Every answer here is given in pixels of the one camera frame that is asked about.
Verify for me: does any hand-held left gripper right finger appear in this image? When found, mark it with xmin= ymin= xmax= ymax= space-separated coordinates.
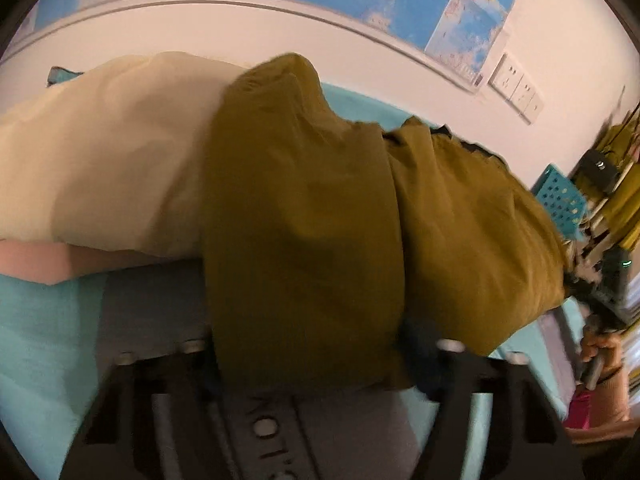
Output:
xmin=397 ymin=317 xmax=587 ymax=480

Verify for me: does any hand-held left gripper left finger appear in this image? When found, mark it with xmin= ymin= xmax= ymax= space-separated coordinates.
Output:
xmin=60 ymin=340 xmax=226 ymax=480

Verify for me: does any olive green garment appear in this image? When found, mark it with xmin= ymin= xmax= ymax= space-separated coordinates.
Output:
xmin=200 ymin=52 xmax=572 ymax=397

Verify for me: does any person's right forearm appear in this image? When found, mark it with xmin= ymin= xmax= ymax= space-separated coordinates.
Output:
xmin=595 ymin=365 xmax=634 ymax=424

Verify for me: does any person's right hand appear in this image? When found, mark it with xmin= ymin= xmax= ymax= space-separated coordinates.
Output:
xmin=578 ymin=330 xmax=627 ymax=379

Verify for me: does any yellow hanging garment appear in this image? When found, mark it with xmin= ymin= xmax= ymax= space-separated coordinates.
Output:
xmin=575 ymin=105 xmax=640 ymax=263

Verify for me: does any blue plastic hanging basket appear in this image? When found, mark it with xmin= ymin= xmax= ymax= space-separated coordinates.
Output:
xmin=532 ymin=163 xmax=589 ymax=237

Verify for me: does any black handbag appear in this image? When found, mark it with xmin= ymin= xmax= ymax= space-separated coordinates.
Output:
xmin=579 ymin=148 xmax=621 ymax=196

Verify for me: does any bright pink item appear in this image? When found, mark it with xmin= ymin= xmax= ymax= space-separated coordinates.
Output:
xmin=565 ymin=390 xmax=597 ymax=432

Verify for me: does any teal and grey bed sheet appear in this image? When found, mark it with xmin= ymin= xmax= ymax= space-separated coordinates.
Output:
xmin=0 ymin=66 xmax=587 ymax=480

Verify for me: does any pink garment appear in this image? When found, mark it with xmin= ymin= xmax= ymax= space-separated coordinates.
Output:
xmin=0 ymin=239 xmax=202 ymax=287

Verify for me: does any cream garment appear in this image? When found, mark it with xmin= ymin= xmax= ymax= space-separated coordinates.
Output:
xmin=0 ymin=52 xmax=252 ymax=261

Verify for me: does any white wall data plate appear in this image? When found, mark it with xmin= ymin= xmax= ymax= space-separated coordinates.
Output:
xmin=525 ymin=91 xmax=545 ymax=125

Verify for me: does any white wall socket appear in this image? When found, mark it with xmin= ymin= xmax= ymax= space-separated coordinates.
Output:
xmin=511 ymin=74 xmax=535 ymax=114
xmin=490 ymin=53 xmax=524 ymax=101

